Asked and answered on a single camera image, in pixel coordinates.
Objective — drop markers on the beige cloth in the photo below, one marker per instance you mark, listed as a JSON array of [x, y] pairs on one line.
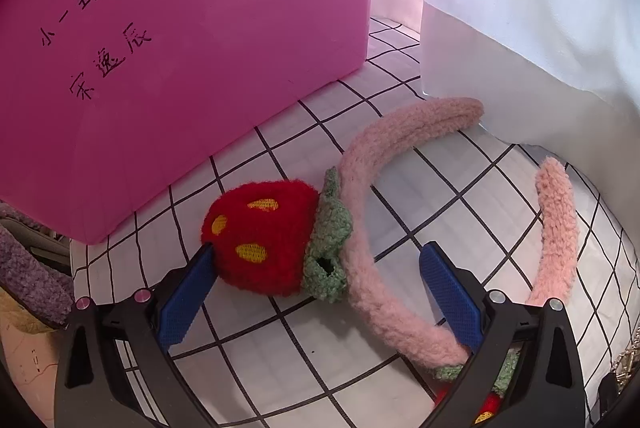
[[25, 358]]

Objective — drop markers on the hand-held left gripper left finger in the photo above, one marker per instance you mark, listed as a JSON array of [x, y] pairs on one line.
[[187, 303]]

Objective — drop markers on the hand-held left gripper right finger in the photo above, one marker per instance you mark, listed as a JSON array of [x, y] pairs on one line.
[[452, 303]]

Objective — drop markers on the purple fuzzy cloth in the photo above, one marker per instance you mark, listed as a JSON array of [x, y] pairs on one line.
[[30, 278]]

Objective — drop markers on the white curtain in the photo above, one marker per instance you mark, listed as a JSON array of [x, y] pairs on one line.
[[500, 8]]

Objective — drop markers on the pink plastic basin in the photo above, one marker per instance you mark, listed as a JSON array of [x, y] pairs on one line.
[[175, 48]]

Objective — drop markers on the pink strawberry plush headband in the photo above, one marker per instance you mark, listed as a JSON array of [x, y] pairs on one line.
[[360, 268]]

